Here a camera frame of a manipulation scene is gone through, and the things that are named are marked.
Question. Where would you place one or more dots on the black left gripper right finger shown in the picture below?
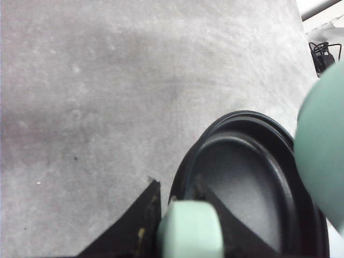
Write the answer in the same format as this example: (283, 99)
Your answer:
(239, 240)

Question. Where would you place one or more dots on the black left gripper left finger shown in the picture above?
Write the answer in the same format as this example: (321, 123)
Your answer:
(134, 233)

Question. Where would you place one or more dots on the black pan with mint handle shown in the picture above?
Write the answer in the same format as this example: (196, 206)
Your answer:
(247, 160)

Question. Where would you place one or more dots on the teal bowl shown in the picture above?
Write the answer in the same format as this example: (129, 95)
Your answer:
(318, 144)

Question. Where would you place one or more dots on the black device with cables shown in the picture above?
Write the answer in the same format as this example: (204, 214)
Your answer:
(322, 56)

